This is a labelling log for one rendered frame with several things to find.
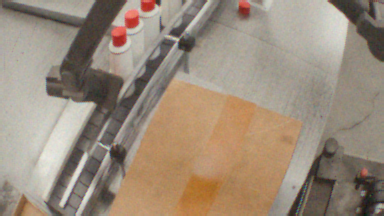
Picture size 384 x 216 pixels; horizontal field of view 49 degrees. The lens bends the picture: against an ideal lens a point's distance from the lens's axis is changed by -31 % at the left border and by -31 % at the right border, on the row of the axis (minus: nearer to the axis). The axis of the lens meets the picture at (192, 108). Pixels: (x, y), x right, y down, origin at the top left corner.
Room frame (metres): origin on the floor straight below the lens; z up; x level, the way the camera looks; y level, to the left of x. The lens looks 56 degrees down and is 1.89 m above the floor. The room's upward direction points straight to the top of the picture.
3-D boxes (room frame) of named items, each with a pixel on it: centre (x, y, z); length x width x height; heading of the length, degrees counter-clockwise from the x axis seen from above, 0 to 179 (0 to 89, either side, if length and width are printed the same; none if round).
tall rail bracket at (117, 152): (0.55, 0.16, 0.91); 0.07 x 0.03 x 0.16; 64
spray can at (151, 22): (0.84, 0.10, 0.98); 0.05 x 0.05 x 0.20
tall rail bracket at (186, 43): (0.82, 0.03, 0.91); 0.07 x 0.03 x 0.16; 64
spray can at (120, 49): (0.74, 0.15, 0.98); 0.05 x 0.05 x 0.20
